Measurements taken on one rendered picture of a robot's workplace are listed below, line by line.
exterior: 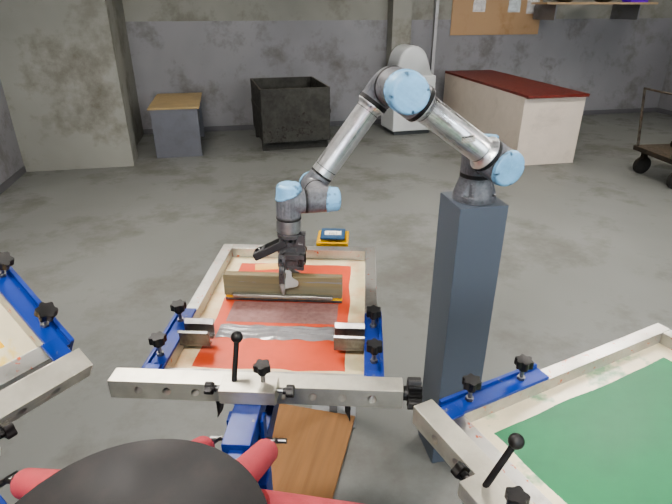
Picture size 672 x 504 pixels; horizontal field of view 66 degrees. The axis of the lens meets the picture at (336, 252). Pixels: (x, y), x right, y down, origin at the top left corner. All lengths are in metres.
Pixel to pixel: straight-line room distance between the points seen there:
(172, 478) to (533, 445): 0.83
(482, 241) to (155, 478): 1.44
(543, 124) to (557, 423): 5.78
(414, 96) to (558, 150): 5.71
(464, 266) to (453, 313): 0.20
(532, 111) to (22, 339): 6.15
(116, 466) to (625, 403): 1.15
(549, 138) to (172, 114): 4.74
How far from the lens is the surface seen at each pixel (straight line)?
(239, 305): 1.69
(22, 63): 7.00
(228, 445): 1.11
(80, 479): 0.73
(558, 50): 10.11
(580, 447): 1.31
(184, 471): 0.70
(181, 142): 7.14
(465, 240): 1.85
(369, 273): 1.77
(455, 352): 2.10
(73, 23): 6.81
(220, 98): 8.50
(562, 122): 7.04
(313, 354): 1.45
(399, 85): 1.47
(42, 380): 1.20
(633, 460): 1.33
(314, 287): 1.63
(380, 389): 1.21
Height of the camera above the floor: 1.83
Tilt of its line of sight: 26 degrees down
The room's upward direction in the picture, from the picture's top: straight up
